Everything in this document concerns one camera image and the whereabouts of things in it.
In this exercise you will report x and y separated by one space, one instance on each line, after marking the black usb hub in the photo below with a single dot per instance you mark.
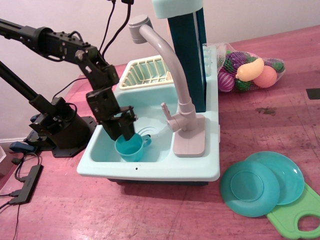
25 194

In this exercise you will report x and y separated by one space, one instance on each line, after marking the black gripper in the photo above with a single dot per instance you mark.
116 120

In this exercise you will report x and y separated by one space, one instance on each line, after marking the black tape patch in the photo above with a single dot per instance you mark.
313 93

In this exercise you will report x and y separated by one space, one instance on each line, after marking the purple striped toy fruit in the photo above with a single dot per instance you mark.
225 81

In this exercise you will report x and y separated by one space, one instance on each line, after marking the teal plastic toy cup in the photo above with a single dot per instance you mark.
132 150

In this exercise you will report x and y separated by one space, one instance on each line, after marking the teal plate back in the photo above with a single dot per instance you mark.
290 178

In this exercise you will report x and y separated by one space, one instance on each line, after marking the light blue toy sink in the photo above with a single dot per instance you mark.
159 163

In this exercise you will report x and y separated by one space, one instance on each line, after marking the yellow toy banana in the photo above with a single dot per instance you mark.
249 71

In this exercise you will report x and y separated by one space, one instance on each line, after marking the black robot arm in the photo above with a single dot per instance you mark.
58 126

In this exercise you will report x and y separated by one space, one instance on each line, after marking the teal plate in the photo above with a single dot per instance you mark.
290 178
250 189

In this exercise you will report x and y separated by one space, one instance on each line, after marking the grey toy faucet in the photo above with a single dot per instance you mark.
189 128

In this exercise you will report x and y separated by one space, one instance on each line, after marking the teal plate front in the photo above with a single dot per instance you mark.
250 189

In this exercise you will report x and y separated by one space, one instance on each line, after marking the mesh bag of toy fruit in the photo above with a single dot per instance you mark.
223 57

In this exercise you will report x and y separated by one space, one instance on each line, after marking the yellow toy dish rack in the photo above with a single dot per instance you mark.
145 72

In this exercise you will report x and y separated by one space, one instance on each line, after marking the dark blue water tank tower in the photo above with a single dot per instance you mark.
188 33

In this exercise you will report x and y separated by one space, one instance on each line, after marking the blue clamp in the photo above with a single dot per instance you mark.
20 147

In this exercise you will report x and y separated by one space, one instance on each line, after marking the green plastic cutting board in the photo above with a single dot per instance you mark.
285 218

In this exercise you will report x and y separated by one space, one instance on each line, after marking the orange toy fruit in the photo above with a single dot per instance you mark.
267 78

